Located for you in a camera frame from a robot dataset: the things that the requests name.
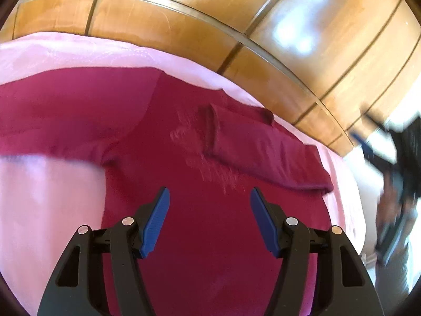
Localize dark red knit sweater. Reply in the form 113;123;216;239
1;68;333;315

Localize pink bed sheet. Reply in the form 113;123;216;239
0;32;368;316

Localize person's right hand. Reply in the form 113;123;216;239
375;173;417;237

